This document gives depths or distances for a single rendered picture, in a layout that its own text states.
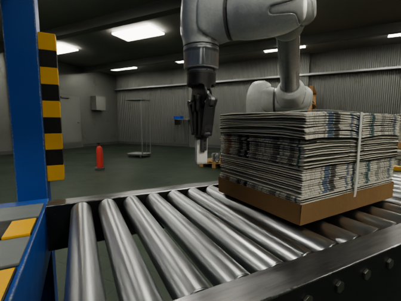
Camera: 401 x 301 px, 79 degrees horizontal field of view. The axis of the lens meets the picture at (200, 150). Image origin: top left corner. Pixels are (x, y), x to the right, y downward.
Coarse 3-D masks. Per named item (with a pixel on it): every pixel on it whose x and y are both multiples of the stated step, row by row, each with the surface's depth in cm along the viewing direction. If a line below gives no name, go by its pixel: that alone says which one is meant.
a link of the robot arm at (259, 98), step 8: (256, 88) 153; (264, 88) 152; (272, 88) 152; (248, 96) 157; (256, 96) 152; (264, 96) 151; (272, 96) 149; (248, 104) 157; (256, 104) 153; (264, 104) 151; (272, 104) 150; (248, 112) 158
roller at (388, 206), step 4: (372, 204) 65; (376, 204) 65; (380, 204) 64; (384, 204) 63; (388, 204) 63; (392, 204) 63; (384, 208) 63; (388, 208) 62; (392, 208) 61; (396, 208) 61; (400, 208) 60; (396, 212) 60; (400, 212) 60
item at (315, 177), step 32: (224, 128) 68; (256, 128) 57; (288, 128) 49; (320, 128) 48; (352, 128) 53; (224, 160) 70; (256, 160) 59; (288, 160) 50; (320, 160) 50; (288, 192) 50; (320, 192) 51
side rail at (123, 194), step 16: (128, 192) 73; (144, 192) 73; (160, 192) 74; (48, 208) 62; (64, 208) 63; (96, 208) 67; (48, 224) 62; (64, 224) 64; (96, 224) 67; (128, 224) 71; (160, 224) 75; (48, 240) 62; (64, 240) 64
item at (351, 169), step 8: (352, 144) 54; (360, 144) 56; (352, 152) 55; (360, 152) 57; (352, 160) 55; (360, 160) 57; (352, 168) 57; (360, 168) 58; (352, 176) 56; (344, 184) 56; (352, 184) 57
